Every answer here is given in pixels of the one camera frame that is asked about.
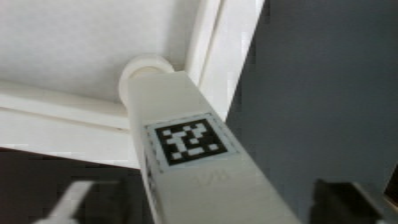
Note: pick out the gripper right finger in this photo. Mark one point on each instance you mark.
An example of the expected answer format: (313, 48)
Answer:
(351, 204)

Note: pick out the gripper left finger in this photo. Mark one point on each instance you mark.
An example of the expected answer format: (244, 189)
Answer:
(86, 205)

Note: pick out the white desk leg with tag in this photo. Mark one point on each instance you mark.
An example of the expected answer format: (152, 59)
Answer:
(205, 184)

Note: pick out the white desk top tray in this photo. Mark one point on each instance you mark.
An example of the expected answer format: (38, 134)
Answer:
(70, 39)

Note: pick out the white L-shaped corner guide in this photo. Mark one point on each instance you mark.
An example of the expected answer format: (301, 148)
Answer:
(86, 134)

